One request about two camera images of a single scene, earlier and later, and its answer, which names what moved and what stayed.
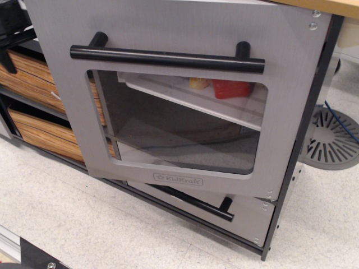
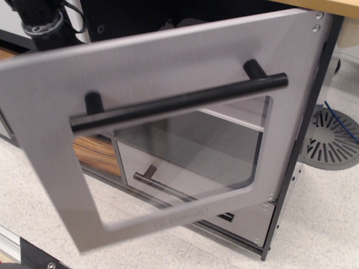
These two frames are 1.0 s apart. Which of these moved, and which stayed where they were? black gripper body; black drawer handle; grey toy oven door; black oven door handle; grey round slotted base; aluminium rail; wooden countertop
Moved: black gripper body; black oven door handle; grey toy oven door; black drawer handle
Stayed: aluminium rail; grey round slotted base; wooden countertop
